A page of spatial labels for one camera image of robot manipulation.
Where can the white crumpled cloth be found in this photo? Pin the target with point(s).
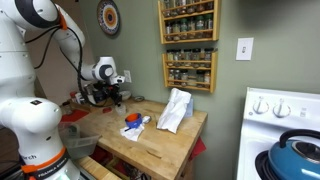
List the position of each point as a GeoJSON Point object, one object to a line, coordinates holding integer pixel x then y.
{"type": "Point", "coordinates": [173, 113]}

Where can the red capped bottle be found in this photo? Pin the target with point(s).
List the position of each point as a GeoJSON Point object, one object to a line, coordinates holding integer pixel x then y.
{"type": "Point", "coordinates": [73, 96]}

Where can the small white scoop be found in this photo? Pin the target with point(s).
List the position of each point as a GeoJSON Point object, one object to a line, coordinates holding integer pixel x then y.
{"type": "Point", "coordinates": [146, 119]}

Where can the glass spice jar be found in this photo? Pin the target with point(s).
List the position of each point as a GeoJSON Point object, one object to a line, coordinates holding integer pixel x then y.
{"type": "Point", "coordinates": [181, 6]}
{"type": "Point", "coordinates": [208, 21]}
{"type": "Point", "coordinates": [178, 55]}
{"type": "Point", "coordinates": [184, 75]}
{"type": "Point", "coordinates": [170, 55]}
{"type": "Point", "coordinates": [184, 25]}
{"type": "Point", "coordinates": [207, 77]}
{"type": "Point", "coordinates": [176, 26]}
{"type": "Point", "coordinates": [200, 22]}
{"type": "Point", "coordinates": [191, 24]}
{"type": "Point", "coordinates": [196, 54]}
{"type": "Point", "coordinates": [187, 54]}
{"type": "Point", "coordinates": [171, 75]}
{"type": "Point", "coordinates": [190, 6]}
{"type": "Point", "coordinates": [167, 8]}
{"type": "Point", "coordinates": [200, 5]}
{"type": "Point", "coordinates": [177, 75]}
{"type": "Point", "coordinates": [169, 28]}
{"type": "Point", "coordinates": [209, 4]}
{"type": "Point", "coordinates": [208, 54]}
{"type": "Point", "coordinates": [200, 76]}

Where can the wooden tray box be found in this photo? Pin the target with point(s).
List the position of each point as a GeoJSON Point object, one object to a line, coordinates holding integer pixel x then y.
{"type": "Point", "coordinates": [83, 107]}

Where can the white wall outlet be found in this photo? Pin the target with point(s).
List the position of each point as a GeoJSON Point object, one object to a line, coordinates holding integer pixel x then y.
{"type": "Point", "coordinates": [128, 76]}

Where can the white light switch plate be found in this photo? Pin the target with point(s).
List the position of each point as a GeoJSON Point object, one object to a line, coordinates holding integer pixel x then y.
{"type": "Point", "coordinates": [244, 49]}

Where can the orange plastic cup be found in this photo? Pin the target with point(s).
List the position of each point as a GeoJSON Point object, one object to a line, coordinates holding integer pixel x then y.
{"type": "Point", "coordinates": [133, 117]}

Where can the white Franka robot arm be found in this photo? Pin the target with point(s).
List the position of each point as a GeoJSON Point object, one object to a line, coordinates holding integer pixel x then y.
{"type": "Point", "coordinates": [30, 116]}

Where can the wooden spice rack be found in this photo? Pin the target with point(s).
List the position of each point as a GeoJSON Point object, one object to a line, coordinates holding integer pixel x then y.
{"type": "Point", "coordinates": [213, 73]}
{"type": "Point", "coordinates": [216, 20]}

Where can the blue plastic bowl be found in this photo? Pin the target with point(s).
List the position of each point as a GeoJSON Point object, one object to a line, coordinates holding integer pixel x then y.
{"type": "Point", "coordinates": [133, 125]}

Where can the clear plastic lunch box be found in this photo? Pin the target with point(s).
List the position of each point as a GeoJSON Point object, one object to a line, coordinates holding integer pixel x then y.
{"type": "Point", "coordinates": [120, 113]}
{"type": "Point", "coordinates": [120, 107]}

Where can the decorative patterned wall plate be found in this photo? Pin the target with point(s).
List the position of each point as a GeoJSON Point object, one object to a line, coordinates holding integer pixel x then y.
{"type": "Point", "coordinates": [108, 16]}

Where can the red hanging cloth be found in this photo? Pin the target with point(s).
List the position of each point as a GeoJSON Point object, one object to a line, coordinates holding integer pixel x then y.
{"type": "Point", "coordinates": [198, 148]}

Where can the red silicone mat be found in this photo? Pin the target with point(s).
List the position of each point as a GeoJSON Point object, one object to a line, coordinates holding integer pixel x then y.
{"type": "Point", "coordinates": [75, 115]}

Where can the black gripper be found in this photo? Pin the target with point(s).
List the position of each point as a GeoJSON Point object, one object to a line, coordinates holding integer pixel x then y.
{"type": "Point", "coordinates": [115, 90]}

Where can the white stove knob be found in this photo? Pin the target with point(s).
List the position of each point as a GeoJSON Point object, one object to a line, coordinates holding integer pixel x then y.
{"type": "Point", "coordinates": [261, 106]}
{"type": "Point", "coordinates": [281, 109]}

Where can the small glass jar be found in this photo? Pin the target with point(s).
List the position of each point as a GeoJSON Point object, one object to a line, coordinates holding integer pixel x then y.
{"type": "Point", "coordinates": [67, 108]}

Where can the clear plastic storage bin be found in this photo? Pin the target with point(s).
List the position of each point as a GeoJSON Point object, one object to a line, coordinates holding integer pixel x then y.
{"type": "Point", "coordinates": [80, 143]}

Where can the white kitchen stove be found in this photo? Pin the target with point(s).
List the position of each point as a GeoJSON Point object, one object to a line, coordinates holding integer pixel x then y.
{"type": "Point", "coordinates": [253, 140]}

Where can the blue and white towel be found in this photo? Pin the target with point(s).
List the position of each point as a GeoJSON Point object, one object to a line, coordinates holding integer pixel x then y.
{"type": "Point", "coordinates": [131, 134]}

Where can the white plastic bottle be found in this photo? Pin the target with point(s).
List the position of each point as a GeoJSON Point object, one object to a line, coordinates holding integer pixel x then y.
{"type": "Point", "coordinates": [79, 98]}

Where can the black stove burner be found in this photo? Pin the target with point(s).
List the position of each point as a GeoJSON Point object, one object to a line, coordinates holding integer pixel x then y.
{"type": "Point", "coordinates": [263, 165]}

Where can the light wooden bench board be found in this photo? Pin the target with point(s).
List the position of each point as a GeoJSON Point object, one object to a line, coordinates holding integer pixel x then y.
{"type": "Point", "coordinates": [96, 168]}

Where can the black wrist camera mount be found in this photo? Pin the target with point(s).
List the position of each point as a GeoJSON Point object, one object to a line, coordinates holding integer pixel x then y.
{"type": "Point", "coordinates": [98, 94]}

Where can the red lunch box lid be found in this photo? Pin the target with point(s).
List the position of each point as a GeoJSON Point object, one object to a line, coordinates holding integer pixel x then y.
{"type": "Point", "coordinates": [107, 109]}

